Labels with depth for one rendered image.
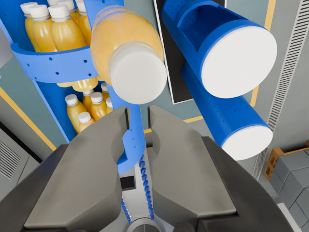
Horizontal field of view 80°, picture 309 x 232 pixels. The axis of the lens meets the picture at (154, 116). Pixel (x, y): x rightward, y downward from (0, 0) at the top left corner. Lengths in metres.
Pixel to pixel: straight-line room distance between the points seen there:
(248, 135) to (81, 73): 0.86
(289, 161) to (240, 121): 2.48
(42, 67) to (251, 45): 0.63
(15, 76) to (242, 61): 1.83
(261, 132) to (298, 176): 2.31
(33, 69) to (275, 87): 2.40
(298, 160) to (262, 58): 2.84
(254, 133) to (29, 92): 1.90
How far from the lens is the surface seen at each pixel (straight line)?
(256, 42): 0.76
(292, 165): 3.45
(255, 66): 0.81
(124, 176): 1.20
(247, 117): 1.08
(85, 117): 0.67
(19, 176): 2.48
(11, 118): 2.43
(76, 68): 0.44
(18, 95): 2.20
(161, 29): 1.55
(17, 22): 0.63
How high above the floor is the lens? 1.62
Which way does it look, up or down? 48 degrees down
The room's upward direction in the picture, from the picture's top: 168 degrees clockwise
